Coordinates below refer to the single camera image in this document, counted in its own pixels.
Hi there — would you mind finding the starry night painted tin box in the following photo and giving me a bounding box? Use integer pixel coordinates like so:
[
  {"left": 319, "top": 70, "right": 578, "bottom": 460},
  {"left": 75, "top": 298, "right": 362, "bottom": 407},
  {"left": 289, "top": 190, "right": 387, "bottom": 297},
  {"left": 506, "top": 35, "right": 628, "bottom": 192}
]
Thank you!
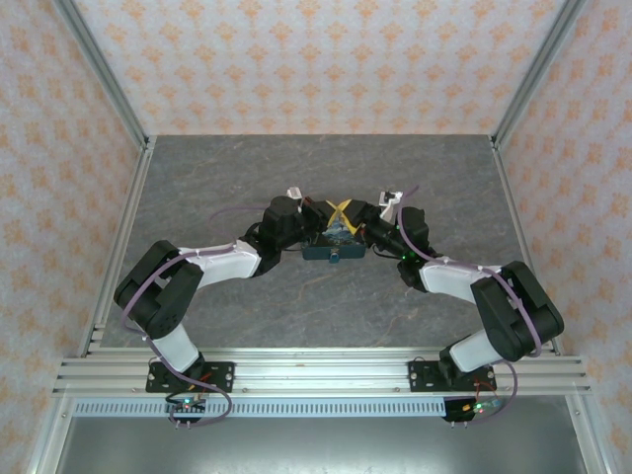
[{"left": 300, "top": 216, "right": 369, "bottom": 264}]

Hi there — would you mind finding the circuit board with lights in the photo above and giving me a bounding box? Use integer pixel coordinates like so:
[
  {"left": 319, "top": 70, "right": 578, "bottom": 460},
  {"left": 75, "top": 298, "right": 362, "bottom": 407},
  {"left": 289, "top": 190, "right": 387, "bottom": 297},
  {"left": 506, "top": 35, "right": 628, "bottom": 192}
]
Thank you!
[
  {"left": 164, "top": 393, "right": 207, "bottom": 417},
  {"left": 445, "top": 393, "right": 506, "bottom": 422}
]

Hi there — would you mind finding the grey metal sheet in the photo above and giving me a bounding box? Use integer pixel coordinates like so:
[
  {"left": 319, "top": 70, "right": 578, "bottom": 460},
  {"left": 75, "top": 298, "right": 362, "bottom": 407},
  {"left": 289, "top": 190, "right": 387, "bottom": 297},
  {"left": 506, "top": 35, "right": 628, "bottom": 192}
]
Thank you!
[{"left": 62, "top": 417, "right": 590, "bottom": 474}]

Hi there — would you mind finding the aluminium side rail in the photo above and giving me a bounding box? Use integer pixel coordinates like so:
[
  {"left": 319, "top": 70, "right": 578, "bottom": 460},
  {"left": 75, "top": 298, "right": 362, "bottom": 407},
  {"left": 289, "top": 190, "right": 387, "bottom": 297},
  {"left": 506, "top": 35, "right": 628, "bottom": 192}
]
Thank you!
[
  {"left": 77, "top": 136, "right": 158, "bottom": 357},
  {"left": 489, "top": 138, "right": 565, "bottom": 357}
]

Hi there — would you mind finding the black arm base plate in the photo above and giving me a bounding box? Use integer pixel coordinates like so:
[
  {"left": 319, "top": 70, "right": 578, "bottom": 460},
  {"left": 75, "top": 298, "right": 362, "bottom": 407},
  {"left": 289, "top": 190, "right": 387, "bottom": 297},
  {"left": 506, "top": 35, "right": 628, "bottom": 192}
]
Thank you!
[
  {"left": 144, "top": 360, "right": 236, "bottom": 394},
  {"left": 408, "top": 359, "right": 496, "bottom": 394}
]

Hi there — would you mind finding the aluminium cross rail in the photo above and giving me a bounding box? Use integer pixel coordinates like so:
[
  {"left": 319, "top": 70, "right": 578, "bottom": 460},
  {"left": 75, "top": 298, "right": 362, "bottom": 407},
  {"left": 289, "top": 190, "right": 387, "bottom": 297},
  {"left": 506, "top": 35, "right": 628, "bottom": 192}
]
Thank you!
[{"left": 50, "top": 347, "right": 592, "bottom": 397}]

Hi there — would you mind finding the grey slotted cable duct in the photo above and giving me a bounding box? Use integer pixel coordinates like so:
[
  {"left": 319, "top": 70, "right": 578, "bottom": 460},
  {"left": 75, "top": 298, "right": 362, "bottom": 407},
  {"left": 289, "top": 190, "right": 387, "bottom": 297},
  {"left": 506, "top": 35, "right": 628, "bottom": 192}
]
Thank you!
[{"left": 72, "top": 398, "right": 501, "bottom": 420}]

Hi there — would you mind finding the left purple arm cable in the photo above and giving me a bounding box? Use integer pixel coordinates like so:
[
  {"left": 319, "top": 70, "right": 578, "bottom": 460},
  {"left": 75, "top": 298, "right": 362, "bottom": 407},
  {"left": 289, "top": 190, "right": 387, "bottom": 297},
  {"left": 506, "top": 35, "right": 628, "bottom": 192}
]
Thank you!
[{"left": 120, "top": 204, "right": 271, "bottom": 429}]

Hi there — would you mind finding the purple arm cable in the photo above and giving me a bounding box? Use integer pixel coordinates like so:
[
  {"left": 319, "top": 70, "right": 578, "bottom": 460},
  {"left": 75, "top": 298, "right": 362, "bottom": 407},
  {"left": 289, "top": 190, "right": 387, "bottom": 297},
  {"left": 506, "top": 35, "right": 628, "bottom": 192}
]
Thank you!
[
  {"left": 394, "top": 184, "right": 545, "bottom": 427},
  {"left": 120, "top": 204, "right": 271, "bottom": 429}
]

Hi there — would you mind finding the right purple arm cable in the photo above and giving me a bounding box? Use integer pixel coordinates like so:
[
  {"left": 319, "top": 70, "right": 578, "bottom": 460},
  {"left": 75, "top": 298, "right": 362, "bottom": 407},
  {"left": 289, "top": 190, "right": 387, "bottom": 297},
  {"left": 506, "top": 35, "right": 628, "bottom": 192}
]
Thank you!
[{"left": 394, "top": 184, "right": 545, "bottom": 427}]

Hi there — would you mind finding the aluminium frame post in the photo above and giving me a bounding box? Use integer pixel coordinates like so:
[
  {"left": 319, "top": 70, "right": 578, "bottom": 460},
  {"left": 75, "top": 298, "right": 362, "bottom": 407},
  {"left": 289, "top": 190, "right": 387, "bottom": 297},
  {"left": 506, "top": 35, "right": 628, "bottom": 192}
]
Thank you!
[
  {"left": 491, "top": 0, "right": 587, "bottom": 145},
  {"left": 52, "top": 0, "right": 151, "bottom": 149}
]

